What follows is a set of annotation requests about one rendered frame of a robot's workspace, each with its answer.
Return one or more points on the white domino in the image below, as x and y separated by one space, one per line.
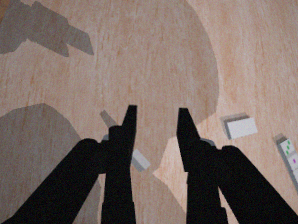
139 161
294 176
288 154
240 128

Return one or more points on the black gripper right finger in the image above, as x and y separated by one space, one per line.
252 199

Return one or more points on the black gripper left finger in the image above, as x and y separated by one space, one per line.
59 198

